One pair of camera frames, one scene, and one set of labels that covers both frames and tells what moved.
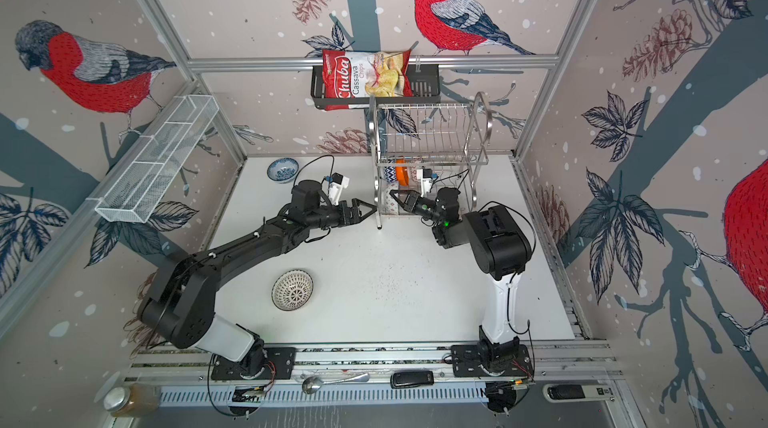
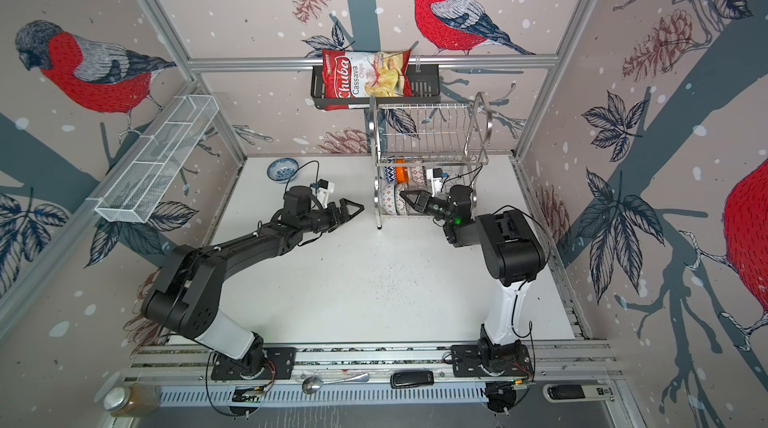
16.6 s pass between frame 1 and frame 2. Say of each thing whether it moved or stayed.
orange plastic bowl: stayed
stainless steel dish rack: stayed
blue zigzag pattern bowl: stayed
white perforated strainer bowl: moved
